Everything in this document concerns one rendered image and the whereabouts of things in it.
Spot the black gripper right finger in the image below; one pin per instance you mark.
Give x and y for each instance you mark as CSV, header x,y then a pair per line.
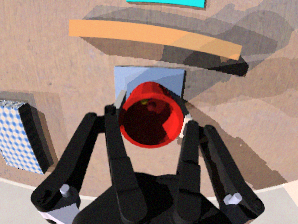
x,y
235,198

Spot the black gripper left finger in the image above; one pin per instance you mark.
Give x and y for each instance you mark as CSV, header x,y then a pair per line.
x,y
57,198

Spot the red cup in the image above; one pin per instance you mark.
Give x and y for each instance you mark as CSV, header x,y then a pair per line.
x,y
150,129

